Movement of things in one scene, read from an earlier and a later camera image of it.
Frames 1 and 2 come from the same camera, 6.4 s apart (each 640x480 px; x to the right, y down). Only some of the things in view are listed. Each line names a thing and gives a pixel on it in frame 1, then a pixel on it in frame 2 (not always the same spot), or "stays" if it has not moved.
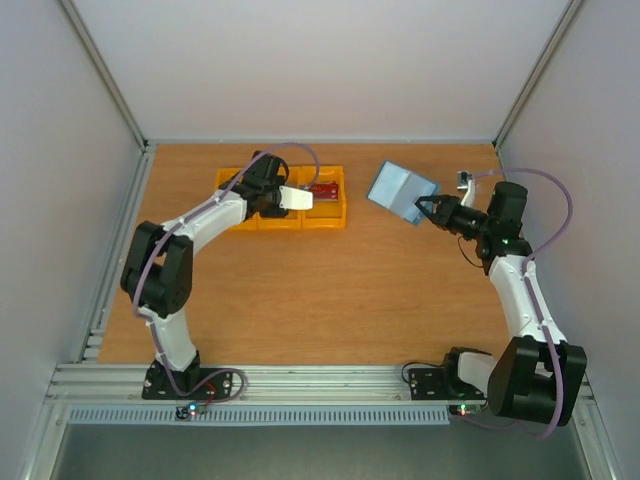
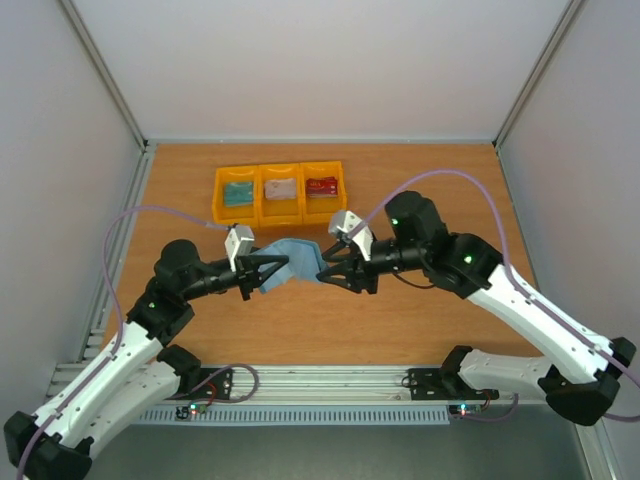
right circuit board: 464,410 stays
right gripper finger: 435,218 -> 343,276
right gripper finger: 435,198 -> 338,252
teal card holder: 398,189 -> 304,261
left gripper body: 269,191 -> 246,275
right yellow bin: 325,214 stays
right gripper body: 441,211 -> 361,270
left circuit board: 190,409 stays
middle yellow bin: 293,218 stays
